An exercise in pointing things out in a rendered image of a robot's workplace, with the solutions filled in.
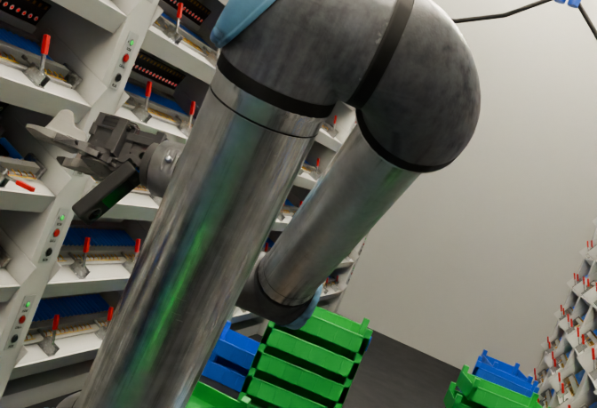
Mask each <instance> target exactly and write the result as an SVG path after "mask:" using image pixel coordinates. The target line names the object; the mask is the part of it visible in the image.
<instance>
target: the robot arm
mask: <svg viewBox="0 0 597 408"><path fill-rule="evenodd" d="M210 40H211V41H212V42H213V43H214V44H215V46H216V47H218V48H222V51H221V53H220V55H219V58H218V61H217V63H216V73H215V75H214V77H213V79H212V81H211V85H210V87H209V90H208V91H207V93H206V96H205V98H204V101H203V104H202V106H201V108H200V110H199V113H198V115H197V118H196V120H195V123H194V125H193V127H192V130H191V132H190V134H189V136H188V138H187V142H186V144H182V143H178V142H176V141H172V140H168V139H167V138H166V137H167V135H166V134H165V133H164V132H157V133H156V135H155V134H153V133H149V132H143V131H140V130H139V127H138V125H137V124H135V123H133V122H130V120H129V119H126V118H122V117H120V116H113V115H110V114H107V113H103V112H99V115H98V117H97V119H96V121H95V122H93V124H92V127H91V129H90V130H89V134H90V135H91V136H90V138H89V139H88V141H87V142H86V140H87V136H86V133H85V132H84V131H82V130H80V129H78V128H76V127H75V122H74V113H73V112H72V111H70V110H68V109H62V110H61V111H60V112H59V113H58V114H57V115H56V116H55V117H54V118H53V119H52V120H51V121H50V122H49V123H48V124H47V125H46V126H45V127H42V126H39V125H35V124H27V126H26V127H27V129H28V130H29V131H30V133H31V134H32V135H33V136H34V138H36V139H39V140H43V141H45V142H47V143H49V144H52V145H54V146H57V147H59V148H62V149H63V150H65V151H67V152H69V153H71V154H77V155H76V157H75V158H68V157H65V156H57V158H56V159H57V161H58V162H59V164H60V165H61V166H63V167H66V168H68V169H71V170H73V171H76V172H81V173H84V174H87V175H91V176H94V177H97V178H102V179H104V180H103V181H102V182H101V183H100V184H98V185H97V186H96V187H95V188H93V189H92V190H91V191H90V192H89V193H87V194H86V195H85V196H84V197H82V198H81V199H80V200H79V201H77V202H76V203H75V204H74V205H73V206H72V210H73V212H74V213H75V214H76V216H77V217H78V218H79V219H80V220H82V221H83V222H84V223H85V224H86V225H91V224H92V223H93V222H94V221H96V220H97V219H98V218H99V217H101V216H102V215H103V214H104V213H105V212H107V211H108V210H109V209H110V208H112V207H113V206H114V205H115V204H117V203H118V202H119V201H120V200H121V199H123V198H124V197H125V196H126V195H128V194H129V193H130V192H131V191H132V190H134V189H135V188H136V187H137V186H138V185H139V184H140V183H141V185H142V186H144V187H147V188H148V190H149V192H150V194H151V195H153V196H158V197H161V198H162V202H161V203H160V205H159V208H158V210H157V212H156V215H155V218H154V220H153V222H152V225H151V227H150V229H149V231H148V233H147V237H146V239H145V242H144V244H143V245H142V248H141V250H140V253H139V256H138V258H137V260H136V262H135V265H134V267H133V270H132V272H131V275H130V277H129V279H128V282H127V284H126V286H125V288H124V290H123V294H122V296H121V299H120V300H119V302H118V305H117V307H116V309H115V313H114V315H113V317H112V319H111V322H110V324H109V327H108V328H107V332H106V334H105V336H104V339H103V341H102V342H101V345H100V347H99V351H98V353H97V355H96V357H95V359H94V362H93V364H92V368H91V369H90V372H89V374H88V376H87V379H86V381H85V383H84V386H83V388H82V391H80V392H77V393H74V394H73V395H70V396H68V397H66V398H65V399H64V400H62V401H61V402H60V403H59V404H58V406H57V407H56V408H186V406H187V402H188V400H189V398H190V397H191V395H192V393H193V391H194V389H195V386H196V384H197V382H198V381H199V379H200V377H201V374H202V372H203V369H204V367H205V365H206V364H207V362H208V360H209V358H210V356H211V353H212V351H213V349H214V348H215V345H216V343H217V341H218V339H219V336H220V334H221V333H222V331H223V329H224V327H225V325H226V323H227V320H228V318H229V316H230V314H231V312H232V310H233V308H234V306H237V307H238V308H242V309H244V310H247V311H249V312H251V313H253V314H255V315H257V316H261V317H264V318H265V319H267V320H270V321H272V322H274V323H276V324H277V325H279V326H281V327H287V328H290V329H292V330H297V329H299V328H301V327H302V326H303V325H305V324H306V321H307V319H309V318H310V316H311V315H312V314H313V312H314V310H315V308H316V305H317V303H318V301H319V299H320V296H321V293H322V283H323V282H324V281H325V279H326V278H327V277H328V276H329V275H330V274H331V273H332V272H333V271H334V269H335V268H336V267H337V266H338V265H339V264H340V263H341V262H342V260H343V259H344V258H345V257H346V256H347V255H348V254H349V253H350V252H351V251H352V250H353V249H354V248H355V247H356V245H358V244H359V242H360V241H361V240H362V239H363V238H364V237H365V236H366V235H367V233H368V232H369V231H370V230H371V229H372V228H373V227H374V226H375V224H376V223H377V222H378V221H379V220H380V219H381V218H382V217H383V216H384V214H385V213H386V212H387V211H388V210H389V209H390V208H391V207H392V205H393V204H394V203H395V202H396V201H397V200H398V199H399V198H400V196H401V195H402V194H403V193H404V192H405V191H406V190H407V189H408V188H409V186H410V185H411V184H412V183H413V182H414V181H415V180H416V179H417V177H418V176H419V175H420V174H421V173H431V172H438V171H440V170H441V169H443V168H445V167H447V166H448V165H449V164H451V163H452V162H453V161H454V160H455V159H456V158H457V157H458V156H459V155H460V154H461V152H462V151H463V150H464V149H465V148H466V146H467V145H468V143H469V141H470V140H471V138H472V137H473V135H474V132H475V129H476V126H477V124H478V121H479V116H480V112H481V98H482V96H481V87H480V79H479V75H478V70H477V67H476V65H475V62H474V57H473V54H472V52H471V50H470V48H469V46H468V45H467V43H466V40H465V39H464V37H463V35H462V34H461V32H460V30H459V28H458V27H457V25H456V24H455V23H454V22H453V20H452V19H451V18H450V16H449V15H448V14H447V13H446V12H445V11H444V10H443V9H442V8H441V7H440V6H439V5H437V4H436V3H435V2H434V1H433V0H228V2H227V5H226V6H225V8H224V10H223V12H222V13H221V14H220V16H219V19H218V20H217V23H216V25H215V26H214V28H213V30H212V31H211V35H210ZM338 100H340V101H342V102H344V103H346V104H347V105H349V106H352V107H354V108H355V112H354V114H355V121H356V125H355V127H354V129H353V130H352V131H351V132H350V134H349V135H348V137H347V138H346V140H345V141H344V143H343V144H342V146H341V147H340V149H339V150H338V152H337V154H336V155H335V156H334V157H333V158H332V160H331V161H330V163H329V165H328V166H327V168H326V169H325V171H324V172H323V173H322V175H321V177H320V178H319V180H318V181H317V182H316V183H315V185H314V187H313V188H312V189H311V191H310V192H309V194H308V195H307V197H306V199H305V200H304V202H303V203H302V205H301V206H300V207H299V208H298V210H297V211H296V213H295V214H294V216H293V217H292V219H291V221H290V222H289V223H288V225H287V226H286V228H285V229H284V231H283V232H282V233H281V235H280V236H279V238H278V239H277V240H276V242H275V244H274V245H273V247H272V248H271V250H270V251H269V252H268V253H266V252H262V251H261V250H262V248H263V246H264V244H265V242H266V240H267V238H268V236H269V234H270V232H271V230H272V228H273V225H274V224H275V221H276V219H277V217H278V215H279V213H280V211H281V209H282V208H283V205H284V203H285V201H286V199H287V196H288V194H289V193H290V191H291V188H292V186H293V184H294V182H295V180H296V178H297V177H298V175H299V172H300V170H301V167H302V165H303V163H304V162H305V160H306V157H307V155H308V153H309V151H310V149H311V147H312V146H313V144H314V141H315V138H316V136H317V134H318V132H319V131H320V129H321V127H322V124H323V122H324V121H325V120H327V119H328V118H329V117H330V114H331V112H332V110H333V109H334V107H335V105H336V103H337V101H338ZM135 125H137V126H135ZM130 127H131V128H130ZM136 127H137V128H136ZM137 167H138V169H137V170H139V173H138V171H137V170H136V169H135V168H137Z"/></svg>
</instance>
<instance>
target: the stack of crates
mask: <svg viewBox="0 0 597 408"><path fill-rule="evenodd" d="M369 322H370V319H368V318H365V317H364V318H363V320H362V324H358V323H356V322H354V321H352V320H350V319H347V318H345V317H343V316H339V315H337V314H335V313H332V312H330V311H328V310H326V309H323V308H319V307H317V306H316V308H315V310H314V312H313V314H312V315H311V316H310V318H309V319H307V321H306V324H305V325H303V326H302V327H301V328H299V329H297V330H292V329H290V328H287V327H281V326H279V325H277V324H276V323H274V322H272V321H270V320H269V322H268V324H267V328H266V330H265V332H264V335H263V337H262V340H261V342H260V344H259V348H258V350H257V352H256V355H255V356H254V359H253V361H252V364H251V368H250V369H249V372H248V374H247V377H246V379H245V381H244V383H243V387H242V389H241V392H240V394H239V396H238V398H237V401H239V402H241V400H242V398H243V397H244V396H247V397H248V398H250V399H251V403H250V408H342V406H343V403H344V402H345V399H346V395H347V393H348V391H349V389H350V387H351V384H352V382H353V379H354V376H355V374H356V372H357V369H358V367H359V364H360V362H361V360H362V356H363V354H364V352H365V349H366V348H367V345H368V343H369V340H370V336H371V334H372V333H373V331H372V330H371V329H369V328H367V327H368V324H369Z"/></svg>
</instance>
